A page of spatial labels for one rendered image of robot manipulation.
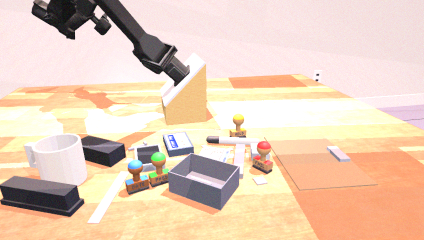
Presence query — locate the white marker with black cap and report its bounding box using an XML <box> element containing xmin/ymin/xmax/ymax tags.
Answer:
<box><xmin>206</xmin><ymin>136</ymin><xmax>260</xmax><ymax>145</ymax></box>

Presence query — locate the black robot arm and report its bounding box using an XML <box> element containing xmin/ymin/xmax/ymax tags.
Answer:
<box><xmin>31</xmin><ymin>0</ymin><xmax>190</xmax><ymax>87</ymax></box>

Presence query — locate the wooden fail stamp with red knob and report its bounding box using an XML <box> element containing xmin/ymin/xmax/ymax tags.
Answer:
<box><xmin>252</xmin><ymin>141</ymin><xmax>273</xmax><ymax>174</ymax></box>

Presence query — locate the white mug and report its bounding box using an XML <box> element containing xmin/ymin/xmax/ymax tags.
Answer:
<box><xmin>23</xmin><ymin>133</ymin><xmax>88</xmax><ymax>186</ymax></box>

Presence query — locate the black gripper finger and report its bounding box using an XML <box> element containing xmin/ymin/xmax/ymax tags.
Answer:
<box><xmin>100</xmin><ymin>13</ymin><xmax>109</xmax><ymax>22</ymax></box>

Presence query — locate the wooden rubber stamp with yellow top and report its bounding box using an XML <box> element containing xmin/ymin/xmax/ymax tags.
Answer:
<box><xmin>229</xmin><ymin>114</ymin><xmax>247</xmax><ymax>138</ymax></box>

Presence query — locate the white inspection card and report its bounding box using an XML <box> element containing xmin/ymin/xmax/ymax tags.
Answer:
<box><xmin>199</xmin><ymin>144</ymin><xmax>233</xmax><ymax>163</ymax></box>

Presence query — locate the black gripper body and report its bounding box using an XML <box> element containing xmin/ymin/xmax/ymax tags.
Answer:
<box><xmin>74</xmin><ymin>12</ymin><xmax>112</xmax><ymax>36</ymax></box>

